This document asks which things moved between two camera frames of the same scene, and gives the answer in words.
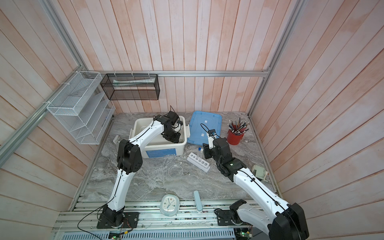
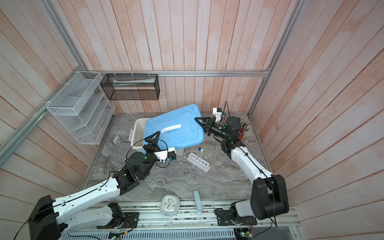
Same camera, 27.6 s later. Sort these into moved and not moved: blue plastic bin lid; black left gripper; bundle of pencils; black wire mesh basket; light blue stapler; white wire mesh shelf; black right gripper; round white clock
Moved: black left gripper; black right gripper; blue plastic bin lid
Not moved: white wire mesh shelf; light blue stapler; bundle of pencils; black wire mesh basket; round white clock
